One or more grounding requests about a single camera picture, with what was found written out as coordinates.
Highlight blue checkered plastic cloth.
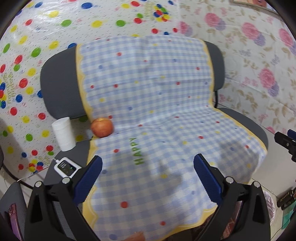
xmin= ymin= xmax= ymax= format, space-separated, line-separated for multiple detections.
xmin=76 ymin=36 xmax=267 ymax=240

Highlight white paper cup stack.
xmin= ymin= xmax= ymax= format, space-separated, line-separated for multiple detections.
xmin=51 ymin=117 xmax=76 ymax=152

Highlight white power bank device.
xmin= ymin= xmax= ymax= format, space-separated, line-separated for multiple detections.
xmin=54 ymin=157 xmax=82 ymax=178

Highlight purple book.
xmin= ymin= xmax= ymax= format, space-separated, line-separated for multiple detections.
xmin=8 ymin=203 xmax=23 ymax=241

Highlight black bottle near wall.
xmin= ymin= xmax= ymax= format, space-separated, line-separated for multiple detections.
xmin=276 ymin=189 xmax=294 ymax=207

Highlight red apple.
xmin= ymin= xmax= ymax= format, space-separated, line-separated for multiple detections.
xmin=90 ymin=118 xmax=114 ymax=138

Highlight green bag on floor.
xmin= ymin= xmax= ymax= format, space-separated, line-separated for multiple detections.
xmin=281 ymin=205 xmax=294 ymax=230

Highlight plaid red rug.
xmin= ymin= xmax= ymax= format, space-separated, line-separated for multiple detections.
xmin=222 ymin=201 xmax=242 ymax=239

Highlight grey office chair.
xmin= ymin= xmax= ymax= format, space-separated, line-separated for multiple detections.
xmin=40 ymin=40 xmax=270 ymax=186

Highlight grey neighbouring chair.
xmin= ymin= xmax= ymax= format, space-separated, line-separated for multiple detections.
xmin=1 ymin=182 xmax=27 ymax=240

